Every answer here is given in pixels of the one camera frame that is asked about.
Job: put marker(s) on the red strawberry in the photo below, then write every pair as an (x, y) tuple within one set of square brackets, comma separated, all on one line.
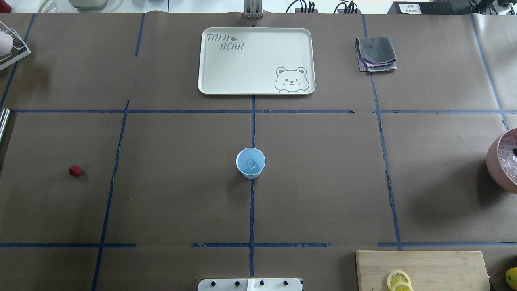
[(75, 170)]

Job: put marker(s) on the light blue cup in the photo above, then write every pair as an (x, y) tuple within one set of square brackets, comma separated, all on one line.
[(250, 153)]

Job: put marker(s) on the white cup rack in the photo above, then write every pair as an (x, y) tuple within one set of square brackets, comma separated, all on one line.
[(19, 49)]

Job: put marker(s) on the pink bowl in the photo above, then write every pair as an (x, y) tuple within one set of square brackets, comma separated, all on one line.
[(501, 161)]

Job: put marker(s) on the steel muddler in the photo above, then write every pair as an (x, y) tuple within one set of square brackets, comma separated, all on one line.
[(4, 118)]

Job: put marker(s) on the cream bear tray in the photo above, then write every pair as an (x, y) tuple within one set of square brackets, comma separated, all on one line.
[(256, 61)]

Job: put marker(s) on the whole yellow lemon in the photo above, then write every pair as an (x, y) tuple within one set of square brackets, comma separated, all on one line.
[(511, 278)]

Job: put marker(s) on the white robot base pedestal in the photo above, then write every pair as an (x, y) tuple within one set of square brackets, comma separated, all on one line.
[(251, 284)]

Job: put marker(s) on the ice cube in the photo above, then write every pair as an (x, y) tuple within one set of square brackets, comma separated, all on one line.
[(251, 164)]

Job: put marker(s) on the grey folded cloth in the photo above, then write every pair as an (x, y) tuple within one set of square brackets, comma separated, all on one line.
[(375, 54)]

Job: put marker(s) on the lemon slice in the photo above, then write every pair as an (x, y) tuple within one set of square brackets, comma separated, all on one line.
[(395, 277), (402, 286)]

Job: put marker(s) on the pink cup on rack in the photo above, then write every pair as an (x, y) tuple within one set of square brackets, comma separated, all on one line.
[(6, 43)]

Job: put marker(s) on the wooden cutting board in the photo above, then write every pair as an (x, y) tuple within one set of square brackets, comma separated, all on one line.
[(428, 270)]

